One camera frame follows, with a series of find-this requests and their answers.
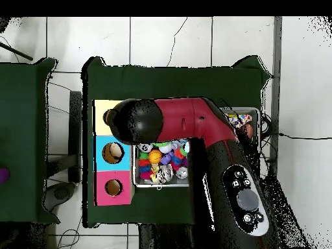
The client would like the polka dot colourful cloth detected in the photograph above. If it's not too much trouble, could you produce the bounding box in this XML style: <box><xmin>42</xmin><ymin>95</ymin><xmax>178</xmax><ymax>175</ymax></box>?
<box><xmin>222</xmin><ymin>110</ymin><xmax>253</xmax><ymax>130</ymax></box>

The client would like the wooden box with three holes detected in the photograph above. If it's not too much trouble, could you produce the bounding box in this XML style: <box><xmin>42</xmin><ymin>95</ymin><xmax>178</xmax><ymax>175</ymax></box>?
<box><xmin>92</xmin><ymin>99</ymin><xmax>135</xmax><ymax>207</ymax></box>

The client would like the small orange basketball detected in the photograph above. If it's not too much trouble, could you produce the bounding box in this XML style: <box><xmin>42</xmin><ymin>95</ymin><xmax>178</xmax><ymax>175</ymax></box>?
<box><xmin>148</xmin><ymin>150</ymin><xmax>162</xmax><ymax>165</ymax></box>

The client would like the crushed silver can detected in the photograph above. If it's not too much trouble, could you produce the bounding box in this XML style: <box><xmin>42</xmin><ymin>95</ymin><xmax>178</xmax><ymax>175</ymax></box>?
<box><xmin>155</xmin><ymin>163</ymin><xmax>175</xmax><ymax>184</ymax></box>

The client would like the beige ball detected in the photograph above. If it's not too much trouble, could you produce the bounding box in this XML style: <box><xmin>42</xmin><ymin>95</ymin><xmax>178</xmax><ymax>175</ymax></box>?
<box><xmin>108</xmin><ymin>144</ymin><xmax>125</xmax><ymax>161</ymax></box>

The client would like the brown toy football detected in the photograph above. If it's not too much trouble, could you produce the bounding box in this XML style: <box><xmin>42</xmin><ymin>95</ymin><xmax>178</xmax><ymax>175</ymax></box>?
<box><xmin>243</xmin><ymin>123</ymin><xmax>255</xmax><ymax>141</ymax></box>

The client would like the black upright panel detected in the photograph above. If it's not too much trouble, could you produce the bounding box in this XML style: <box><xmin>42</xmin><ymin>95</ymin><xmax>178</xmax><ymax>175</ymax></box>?
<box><xmin>68</xmin><ymin>90</ymin><xmax>84</xmax><ymax>184</ymax></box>

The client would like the grey round floor base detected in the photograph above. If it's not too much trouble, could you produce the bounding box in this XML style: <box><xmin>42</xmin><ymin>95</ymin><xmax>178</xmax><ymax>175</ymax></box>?
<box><xmin>51</xmin><ymin>182</ymin><xmax>76</xmax><ymax>204</ymax></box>

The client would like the dark green side table cloth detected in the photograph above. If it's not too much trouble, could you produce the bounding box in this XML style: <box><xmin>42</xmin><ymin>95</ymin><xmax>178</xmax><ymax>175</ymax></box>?
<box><xmin>0</xmin><ymin>56</ymin><xmax>59</xmax><ymax>225</ymax></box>

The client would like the purple object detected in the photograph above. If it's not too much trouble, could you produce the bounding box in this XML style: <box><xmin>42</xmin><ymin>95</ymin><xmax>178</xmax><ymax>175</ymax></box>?
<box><xmin>0</xmin><ymin>167</ymin><xmax>11</xmax><ymax>185</ymax></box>

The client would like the shallow wire mesh bin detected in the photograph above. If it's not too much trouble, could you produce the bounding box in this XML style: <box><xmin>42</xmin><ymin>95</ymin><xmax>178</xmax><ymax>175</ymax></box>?
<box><xmin>132</xmin><ymin>106</ymin><xmax>261</xmax><ymax>187</ymax></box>

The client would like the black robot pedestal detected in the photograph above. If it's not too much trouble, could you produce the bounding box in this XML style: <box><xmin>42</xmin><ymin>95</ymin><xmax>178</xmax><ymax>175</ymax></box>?
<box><xmin>137</xmin><ymin>222</ymin><xmax>197</xmax><ymax>249</ymax></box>

